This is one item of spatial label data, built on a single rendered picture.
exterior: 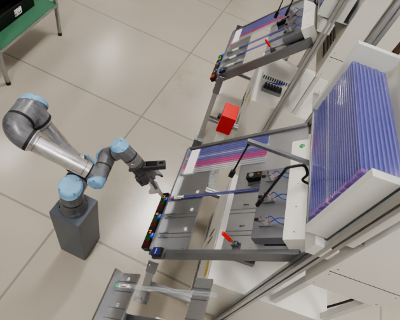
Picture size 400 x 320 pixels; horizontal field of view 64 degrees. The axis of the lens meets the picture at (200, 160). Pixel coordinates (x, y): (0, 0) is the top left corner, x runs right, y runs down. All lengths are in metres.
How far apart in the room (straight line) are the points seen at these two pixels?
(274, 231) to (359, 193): 0.45
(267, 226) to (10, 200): 1.88
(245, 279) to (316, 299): 0.39
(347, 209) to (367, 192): 0.09
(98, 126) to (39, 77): 0.79
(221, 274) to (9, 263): 1.36
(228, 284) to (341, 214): 0.92
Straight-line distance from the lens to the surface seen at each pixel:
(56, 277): 2.33
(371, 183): 0.85
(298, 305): 1.86
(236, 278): 1.75
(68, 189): 1.67
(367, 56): 1.31
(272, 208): 1.31
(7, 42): 3.22
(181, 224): 1.57
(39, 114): 1.54
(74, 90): 3.24
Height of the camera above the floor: 2.21
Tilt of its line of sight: 52 degrees down
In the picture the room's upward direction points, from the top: 21 degrees clockwise
